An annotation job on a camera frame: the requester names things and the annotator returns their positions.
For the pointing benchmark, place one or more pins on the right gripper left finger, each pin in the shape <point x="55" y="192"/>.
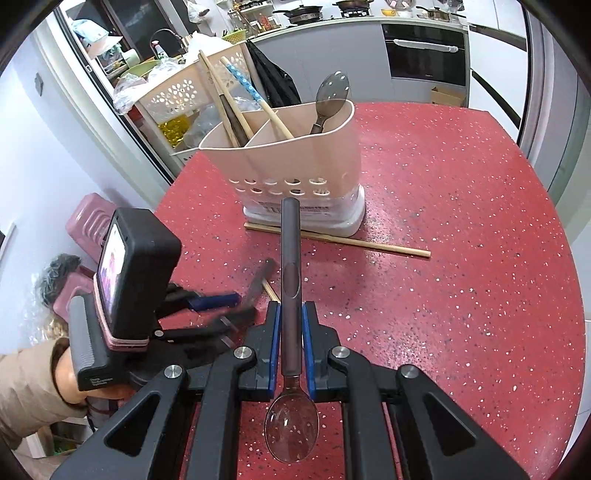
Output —
<point x="258" y="383"/>

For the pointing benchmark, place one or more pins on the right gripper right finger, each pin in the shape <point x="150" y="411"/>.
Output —
<point x="324" y="382"/>

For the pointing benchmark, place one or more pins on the dark handled spoon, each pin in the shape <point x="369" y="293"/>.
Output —
<point x="292" y="421"/>

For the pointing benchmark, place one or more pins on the plain bamboo chopstick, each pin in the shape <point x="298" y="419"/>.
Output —
<point x="219" y="88"/>

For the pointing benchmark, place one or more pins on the blue patterned chopstick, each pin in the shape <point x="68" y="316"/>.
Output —
<point x="257" y="97"/>

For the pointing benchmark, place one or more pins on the steel spoon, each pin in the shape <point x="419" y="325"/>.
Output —
<point x="331" y="95"/>

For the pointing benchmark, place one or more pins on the beige sleeve forearm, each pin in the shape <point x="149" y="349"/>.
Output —
<point x="30" y="398"/>

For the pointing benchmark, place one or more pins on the left hand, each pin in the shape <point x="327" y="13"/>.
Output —
<point x="67" y="386"/>

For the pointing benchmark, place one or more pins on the pink plastic stool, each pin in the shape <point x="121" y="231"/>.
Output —
<point x="87" y="226"/>

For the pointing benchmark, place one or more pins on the dark chopstick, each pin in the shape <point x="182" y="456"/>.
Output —
<point x="236" y="127"/>

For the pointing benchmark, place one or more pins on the beige plastic storage rack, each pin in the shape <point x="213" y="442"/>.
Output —
<point x="175" y="104"/>

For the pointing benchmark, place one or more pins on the pink utensil holder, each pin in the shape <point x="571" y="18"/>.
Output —
<point x="322" y="171"/>

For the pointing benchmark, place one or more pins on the black apron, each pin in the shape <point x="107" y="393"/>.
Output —
<point x="281" y="91"/>

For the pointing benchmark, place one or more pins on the green basket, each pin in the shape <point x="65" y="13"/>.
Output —
<point x="234" y="37"/>

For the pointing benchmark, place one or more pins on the cardboard box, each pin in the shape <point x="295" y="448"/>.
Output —
<point x="447" y="97"/>

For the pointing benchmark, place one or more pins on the built-in black oven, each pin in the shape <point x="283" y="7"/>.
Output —
<point x="426" y="53"/>

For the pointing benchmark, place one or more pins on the black wok on stove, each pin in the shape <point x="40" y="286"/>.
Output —
<point x="302" y="15"/>

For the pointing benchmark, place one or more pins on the brass pot on stove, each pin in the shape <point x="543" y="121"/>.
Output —
<point x="354" y="7"/>

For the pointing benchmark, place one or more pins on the white refrigerator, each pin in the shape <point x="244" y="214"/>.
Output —
<point x="502" y="65"/>

